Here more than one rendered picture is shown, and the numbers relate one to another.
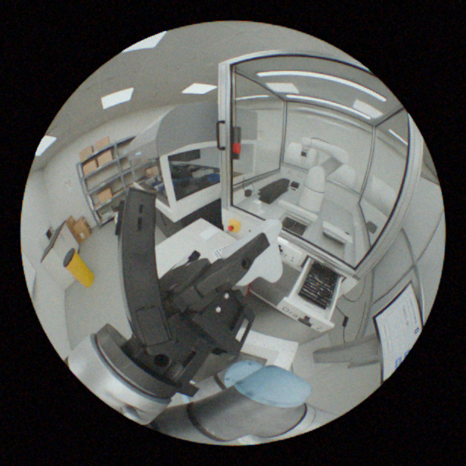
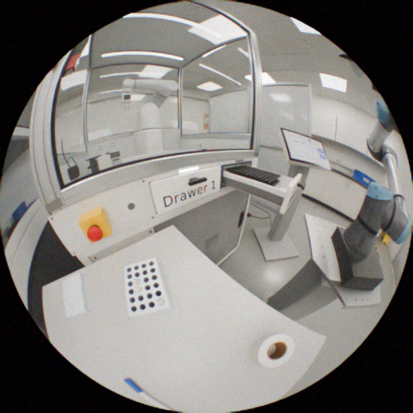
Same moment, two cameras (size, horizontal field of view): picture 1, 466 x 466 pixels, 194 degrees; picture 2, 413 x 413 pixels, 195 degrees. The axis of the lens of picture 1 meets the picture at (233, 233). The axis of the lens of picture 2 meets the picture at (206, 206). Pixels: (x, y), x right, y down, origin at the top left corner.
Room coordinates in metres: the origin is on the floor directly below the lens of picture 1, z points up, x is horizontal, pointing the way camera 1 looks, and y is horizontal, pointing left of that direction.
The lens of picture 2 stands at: (0.41, 0.13, 1.04)
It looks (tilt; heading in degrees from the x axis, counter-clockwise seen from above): 31 degrees down; 277
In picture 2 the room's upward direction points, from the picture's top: straight up
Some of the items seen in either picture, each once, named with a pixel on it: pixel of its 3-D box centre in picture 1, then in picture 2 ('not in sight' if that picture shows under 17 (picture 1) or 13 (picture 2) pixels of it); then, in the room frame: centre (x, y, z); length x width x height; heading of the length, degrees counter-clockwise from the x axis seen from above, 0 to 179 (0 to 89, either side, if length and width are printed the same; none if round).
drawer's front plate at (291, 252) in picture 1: (278, 248); (191, 187); (0.51, -0.27, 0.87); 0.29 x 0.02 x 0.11; 49
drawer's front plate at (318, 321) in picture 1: (305, 317); (293, 190); (0.09, -0.32, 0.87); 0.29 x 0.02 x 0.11; 49
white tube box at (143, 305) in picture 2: (223, 253); (145, 287); (0.55, 0.06, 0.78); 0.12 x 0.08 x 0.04; 124
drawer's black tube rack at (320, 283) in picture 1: (318, 285); (253, 178); (0.24, -0.45, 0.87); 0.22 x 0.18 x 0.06; 139
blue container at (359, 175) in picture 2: not in sight; (364, 179); (-2.90, -1.49, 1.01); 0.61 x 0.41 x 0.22; 135
